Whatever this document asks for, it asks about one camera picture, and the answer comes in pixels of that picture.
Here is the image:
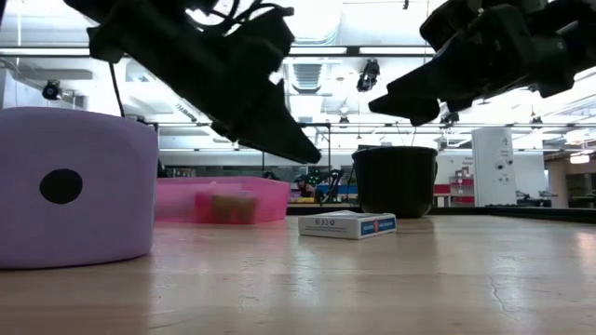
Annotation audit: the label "person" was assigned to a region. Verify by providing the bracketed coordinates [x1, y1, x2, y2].
[293, 174, 318, 200]

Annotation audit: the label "purple foam die black dots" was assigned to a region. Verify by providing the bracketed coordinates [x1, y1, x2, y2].
[0, 106, 159, 271]

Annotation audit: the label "red shelf unit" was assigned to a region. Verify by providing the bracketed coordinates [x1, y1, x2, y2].
[432, 176, 477, 208]

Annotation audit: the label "pink plastic bin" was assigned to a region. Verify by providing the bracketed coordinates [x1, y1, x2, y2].
[155, 175, 291, 224]

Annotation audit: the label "black aluminium table frame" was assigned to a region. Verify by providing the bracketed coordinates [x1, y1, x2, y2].
[286, 205, 596, 224]

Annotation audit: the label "blue playing card deck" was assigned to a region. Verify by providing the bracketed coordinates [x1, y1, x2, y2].
[297, 209, 398, 241]

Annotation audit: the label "black ceiling light track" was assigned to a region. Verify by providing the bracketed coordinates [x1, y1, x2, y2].
[0, 45, 437, 59]

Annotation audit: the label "black bucket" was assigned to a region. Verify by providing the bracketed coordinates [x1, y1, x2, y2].
[351, 146, 439, 219]

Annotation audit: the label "white pillar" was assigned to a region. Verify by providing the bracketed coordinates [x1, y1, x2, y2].
[470, 127, 518, 208]

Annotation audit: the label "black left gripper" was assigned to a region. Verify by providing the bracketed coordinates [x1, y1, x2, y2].
[88, 7, 322, 165]

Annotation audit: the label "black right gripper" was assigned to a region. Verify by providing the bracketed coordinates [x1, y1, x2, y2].
[368, 0, 577, 127]

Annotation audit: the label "black ceiling spotlight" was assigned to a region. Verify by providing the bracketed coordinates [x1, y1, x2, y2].
[41, 79, 62, 101]
[355, 59, 381, 94]

